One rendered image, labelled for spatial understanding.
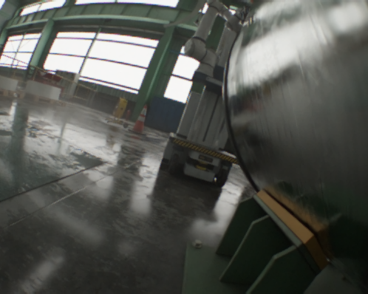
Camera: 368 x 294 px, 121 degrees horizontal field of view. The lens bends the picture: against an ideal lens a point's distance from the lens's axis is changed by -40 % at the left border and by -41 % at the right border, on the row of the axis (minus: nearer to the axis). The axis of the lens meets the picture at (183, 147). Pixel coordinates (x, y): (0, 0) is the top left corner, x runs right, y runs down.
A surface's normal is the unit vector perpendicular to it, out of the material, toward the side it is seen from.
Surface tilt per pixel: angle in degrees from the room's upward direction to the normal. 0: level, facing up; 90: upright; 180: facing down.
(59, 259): 0
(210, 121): 90
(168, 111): 90
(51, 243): 0
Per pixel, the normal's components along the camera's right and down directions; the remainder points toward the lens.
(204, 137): 0.07, 0.11
